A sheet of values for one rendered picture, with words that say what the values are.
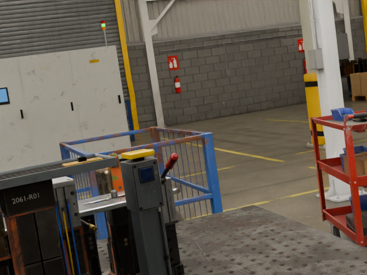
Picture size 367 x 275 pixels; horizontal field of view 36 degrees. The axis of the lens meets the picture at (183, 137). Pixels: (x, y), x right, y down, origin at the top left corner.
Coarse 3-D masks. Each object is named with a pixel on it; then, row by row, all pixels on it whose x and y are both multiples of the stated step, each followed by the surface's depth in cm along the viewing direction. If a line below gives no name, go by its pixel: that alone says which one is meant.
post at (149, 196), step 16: (128, 160) 131; (144, 160) 127; (128, 176) 127; (128, 192) 129; (144, 192) 127; (160, 192) 128; (128, 208) 131; (144, 208) 127; (160, 208) 128; (144, 224) 127; (160, 224) 129; (144, 240) 128; (160, 240) 129; (144, 256) 129; (160, 256) 129; (144, 272) 131; (160, 272) 130
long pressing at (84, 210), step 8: (120, 192) 169; (176, 192) 161; (80, 200) 165; (88, 200) 164; (96, 200) 162; (112, 200) 159; (120, 200) 157; (80, 208) 154; (88, 208) 151; (96, 208) 151; (104, 208) 151; (112, 208) 152; (80, 216) 149
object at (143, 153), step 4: (128, 152) 130; (132, 152) 129; (136, 152) 128; (140, 152) 127; (144, 152) 127; (148, 152) 127; (152, 152) 128; (124, 156) 129; (128, 156) 126; (132, 156) 126; (136, 156) 126; (140, 156) 126; (144, 156) 127; (136, 160) 128
